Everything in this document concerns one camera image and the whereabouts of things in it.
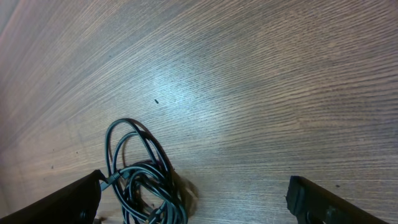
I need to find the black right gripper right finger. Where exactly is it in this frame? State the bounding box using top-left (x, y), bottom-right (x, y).
top-left (285, 175), bottom-right (387, 224)

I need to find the black USB cable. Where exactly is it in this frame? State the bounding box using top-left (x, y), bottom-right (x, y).
top-left (99, 118), bottom-right (189, 224)

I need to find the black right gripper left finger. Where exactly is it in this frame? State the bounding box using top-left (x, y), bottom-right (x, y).
top-left (1, 170), bottom-right (106, 224)

